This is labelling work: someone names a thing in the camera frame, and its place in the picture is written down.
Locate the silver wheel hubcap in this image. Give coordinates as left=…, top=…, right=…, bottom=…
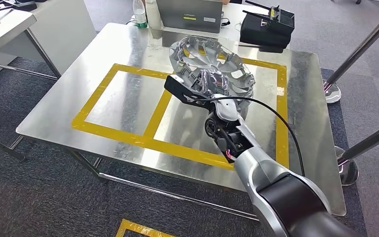
left=169, top=35, right=256, bottom=110

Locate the steel workbench with tape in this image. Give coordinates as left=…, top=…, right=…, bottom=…
left=15, top=22, right=347, bottom=223

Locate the grey laptop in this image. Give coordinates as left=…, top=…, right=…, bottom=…
left=155, top=0, right=224, bottom=34

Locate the white plastic bottle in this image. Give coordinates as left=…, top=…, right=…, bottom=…
left=145, top=0, right=162, bottom=31

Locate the clear bottle green label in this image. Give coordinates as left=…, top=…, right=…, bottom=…
left=132, top=0, right=148, bottom=29

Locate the black box with antennas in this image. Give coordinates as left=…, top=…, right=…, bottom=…
left=239, top=0, right=296, bottom=54

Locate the yellow floor tape square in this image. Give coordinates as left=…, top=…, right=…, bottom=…
left=115, top=219, right=177, bottom=237

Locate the black flat device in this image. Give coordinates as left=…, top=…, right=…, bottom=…
left=0, top=0, right=38, bottom=14

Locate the plain steel table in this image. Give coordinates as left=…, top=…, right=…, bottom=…
left=0, top=4, right=63, bottom=161

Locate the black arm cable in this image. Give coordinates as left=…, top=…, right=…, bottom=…
left=189, top=95, right=306, bottom=177

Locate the chrome stanchion post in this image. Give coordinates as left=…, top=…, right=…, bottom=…
left=335, top=118, right=379, bottom=187
left=323, top=1, right=379, bottom=104

